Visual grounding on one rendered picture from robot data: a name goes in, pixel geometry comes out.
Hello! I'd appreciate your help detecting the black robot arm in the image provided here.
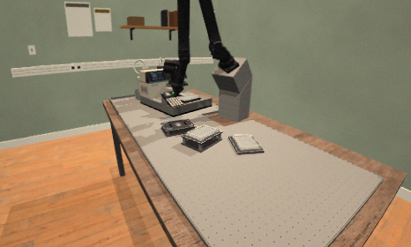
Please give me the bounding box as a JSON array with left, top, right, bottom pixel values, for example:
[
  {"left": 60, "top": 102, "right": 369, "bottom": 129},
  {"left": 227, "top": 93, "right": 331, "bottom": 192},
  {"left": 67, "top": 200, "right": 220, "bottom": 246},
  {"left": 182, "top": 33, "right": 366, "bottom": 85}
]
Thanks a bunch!
[{"left": 163, "top": 0, "right": 240, "bottom": 83}]

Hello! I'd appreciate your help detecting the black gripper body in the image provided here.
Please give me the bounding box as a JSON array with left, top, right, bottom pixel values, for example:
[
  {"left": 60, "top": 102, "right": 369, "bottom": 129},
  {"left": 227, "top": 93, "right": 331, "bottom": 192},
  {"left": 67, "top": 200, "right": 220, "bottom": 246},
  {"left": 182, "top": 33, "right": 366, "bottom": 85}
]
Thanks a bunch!
[{"left": 168, "top": 74, "right": 188, "bottom": 90}]

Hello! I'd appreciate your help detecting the white well plate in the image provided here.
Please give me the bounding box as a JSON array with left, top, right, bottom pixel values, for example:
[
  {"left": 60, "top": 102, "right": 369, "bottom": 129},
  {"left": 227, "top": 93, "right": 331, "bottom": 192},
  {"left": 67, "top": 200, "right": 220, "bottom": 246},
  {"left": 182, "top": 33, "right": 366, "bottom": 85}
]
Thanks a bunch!
[
  {"left": 186, "top": 124, "right": 217, "bottom": 140},
  {"left": 233, "top": 134, "right": 259, "bottom": 150},
  {"left": 178, "top": 94, "right": 198, "bottom": 101}
]

